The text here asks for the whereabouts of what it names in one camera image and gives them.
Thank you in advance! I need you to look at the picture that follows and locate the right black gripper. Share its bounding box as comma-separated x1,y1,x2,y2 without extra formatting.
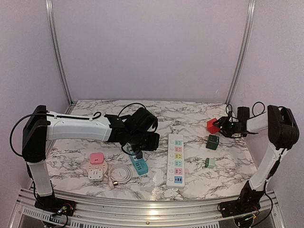
212,116,240,138

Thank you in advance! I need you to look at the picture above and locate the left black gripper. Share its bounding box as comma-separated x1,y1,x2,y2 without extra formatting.
129,130,160,151

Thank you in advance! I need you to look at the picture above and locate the red cube socket adapter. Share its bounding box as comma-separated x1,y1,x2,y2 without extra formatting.
207,118,220,134

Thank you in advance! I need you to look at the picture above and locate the dark green cube adapter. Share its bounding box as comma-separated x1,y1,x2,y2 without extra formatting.
206,134,219,150

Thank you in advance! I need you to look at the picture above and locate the dark grey USB charger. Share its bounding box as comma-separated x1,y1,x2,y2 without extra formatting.
136,150,143,160

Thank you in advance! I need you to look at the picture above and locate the teal power strip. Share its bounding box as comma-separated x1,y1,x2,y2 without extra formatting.
126,145,148,176

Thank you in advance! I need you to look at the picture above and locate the light green plug adapter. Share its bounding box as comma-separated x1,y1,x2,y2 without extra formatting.
205,158,216,169

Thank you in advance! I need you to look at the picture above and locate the white long power strip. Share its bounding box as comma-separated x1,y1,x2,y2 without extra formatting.
166,133,185,189

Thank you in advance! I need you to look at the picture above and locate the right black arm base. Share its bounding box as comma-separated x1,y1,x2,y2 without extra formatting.
217,181,265,218

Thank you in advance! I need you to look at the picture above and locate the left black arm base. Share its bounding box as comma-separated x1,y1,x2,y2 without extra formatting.
35,193,76,216

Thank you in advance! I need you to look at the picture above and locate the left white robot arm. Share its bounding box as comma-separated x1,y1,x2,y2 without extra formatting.
9,105,160,211

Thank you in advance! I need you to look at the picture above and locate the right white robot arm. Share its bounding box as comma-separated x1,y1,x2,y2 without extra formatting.
212,102,300,191

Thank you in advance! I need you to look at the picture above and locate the pink square plug adapter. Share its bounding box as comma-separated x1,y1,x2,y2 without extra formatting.
90,152,104,164

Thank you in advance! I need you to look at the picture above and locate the pink round power strip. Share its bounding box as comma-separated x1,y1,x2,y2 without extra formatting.
87,161,109,181

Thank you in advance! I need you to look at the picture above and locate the pink coiled cable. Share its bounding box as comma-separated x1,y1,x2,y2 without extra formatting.
108,164,133,190

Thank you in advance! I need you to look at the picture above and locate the right aluminium frame post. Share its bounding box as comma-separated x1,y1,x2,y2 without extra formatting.
225,0,256,105

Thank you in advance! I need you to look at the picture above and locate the aluminium frame post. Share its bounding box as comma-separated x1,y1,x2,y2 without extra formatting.
45,0,73,105
225,0,256,105

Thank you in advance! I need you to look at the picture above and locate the front aluminium rail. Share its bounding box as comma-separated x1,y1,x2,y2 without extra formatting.
6,189,286,228

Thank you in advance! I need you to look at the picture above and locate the left aluminium frame post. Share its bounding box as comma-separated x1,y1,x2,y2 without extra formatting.
45,0,73,105

